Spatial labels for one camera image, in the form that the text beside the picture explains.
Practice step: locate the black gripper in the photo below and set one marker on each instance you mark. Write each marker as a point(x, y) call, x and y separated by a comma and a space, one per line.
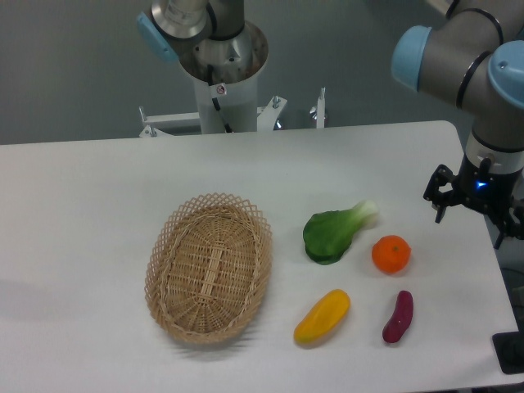
point(478, 189)

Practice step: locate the purple sweet potato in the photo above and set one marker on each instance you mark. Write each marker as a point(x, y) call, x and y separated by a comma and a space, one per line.
point(401, 318)

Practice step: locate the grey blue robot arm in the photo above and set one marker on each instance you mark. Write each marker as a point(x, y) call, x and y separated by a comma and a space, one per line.
point(475, 62)

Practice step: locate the orange tangerine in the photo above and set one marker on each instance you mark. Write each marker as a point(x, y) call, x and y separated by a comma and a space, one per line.
point(391, 253)

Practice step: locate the black device at table edge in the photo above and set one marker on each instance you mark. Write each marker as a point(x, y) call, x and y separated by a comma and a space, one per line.
point(509, 351)

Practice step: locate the green bok choy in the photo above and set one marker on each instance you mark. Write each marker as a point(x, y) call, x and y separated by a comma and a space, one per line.
point(328, 235)

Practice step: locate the yellow mango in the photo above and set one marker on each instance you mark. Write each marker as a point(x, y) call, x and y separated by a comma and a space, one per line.
point(323, 318)

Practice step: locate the woven wicker basket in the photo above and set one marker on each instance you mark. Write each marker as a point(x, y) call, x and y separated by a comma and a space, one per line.
point(209, 269)

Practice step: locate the white metal base frame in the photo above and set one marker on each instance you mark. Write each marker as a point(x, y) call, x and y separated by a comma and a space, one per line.
point(219, 112)

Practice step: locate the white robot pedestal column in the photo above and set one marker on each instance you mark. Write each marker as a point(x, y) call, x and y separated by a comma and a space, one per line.
point(225, 76)

